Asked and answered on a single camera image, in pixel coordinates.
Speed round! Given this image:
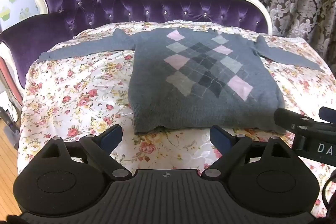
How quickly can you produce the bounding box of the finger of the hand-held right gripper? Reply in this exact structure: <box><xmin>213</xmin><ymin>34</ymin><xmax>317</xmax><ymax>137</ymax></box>
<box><xmin>274</xmin><ymin>108</ymin><xmax>336</xmax><ymax>136</ymax></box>
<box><xmin>319</xmin><ymin>107</ymin><xmax>336</xmax><ymax>123</ymax></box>

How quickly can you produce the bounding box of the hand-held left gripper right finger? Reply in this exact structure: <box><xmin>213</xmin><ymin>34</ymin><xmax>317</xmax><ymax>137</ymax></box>
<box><xmin>202</xmin><ymin>125</ymin><xmax>293</xmax><ymax>180</ymax></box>

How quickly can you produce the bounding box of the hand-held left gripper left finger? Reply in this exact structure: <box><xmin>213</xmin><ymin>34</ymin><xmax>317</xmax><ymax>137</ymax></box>
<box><xmin>42</xmin><ymin>124</ymin><xmax>133</xmax><ymax>180</ymax></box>

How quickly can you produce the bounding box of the grey argyle sweater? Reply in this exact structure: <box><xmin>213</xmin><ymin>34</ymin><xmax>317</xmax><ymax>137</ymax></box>
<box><xmin>39</xmin><ymin>27</ymin><xmax>325</xmax><ymax>135</ymax></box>

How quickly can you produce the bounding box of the floral blanket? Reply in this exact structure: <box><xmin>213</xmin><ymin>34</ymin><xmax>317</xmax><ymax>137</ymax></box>
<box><xmin>17</xmin><ymin>20</ymin><xmax>336</xmax><ymax>219</ymax></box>

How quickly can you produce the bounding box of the green wall sticker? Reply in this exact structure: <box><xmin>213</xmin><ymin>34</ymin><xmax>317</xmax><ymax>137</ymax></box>
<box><xmin>0</xmin><ymin>0</ymin><xmax>38</xmax><ymax>22</ymax></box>

